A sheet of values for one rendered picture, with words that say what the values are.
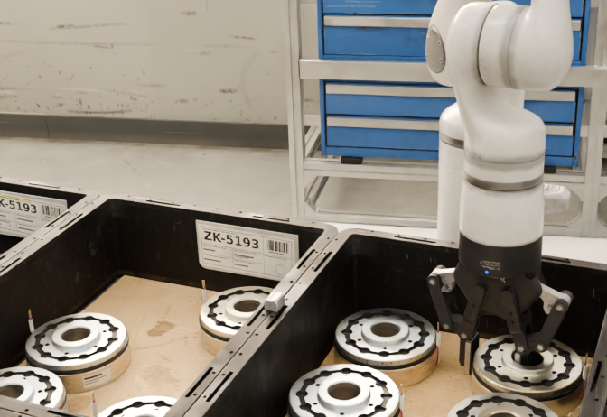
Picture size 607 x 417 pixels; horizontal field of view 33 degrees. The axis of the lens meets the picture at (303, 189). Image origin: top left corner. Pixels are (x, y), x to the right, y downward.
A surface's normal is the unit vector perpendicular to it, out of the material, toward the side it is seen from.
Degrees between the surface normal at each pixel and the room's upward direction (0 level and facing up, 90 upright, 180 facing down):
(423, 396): 0
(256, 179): 0
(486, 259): 90
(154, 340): 0
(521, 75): 109
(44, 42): 90
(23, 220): 90
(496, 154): 88
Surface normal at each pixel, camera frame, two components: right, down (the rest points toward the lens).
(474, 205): -0.76, 0.14
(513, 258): 0.12, 0.38
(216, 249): -0.38, 0.38
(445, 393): -0.04, -0.92
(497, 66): -0.51, 0.54
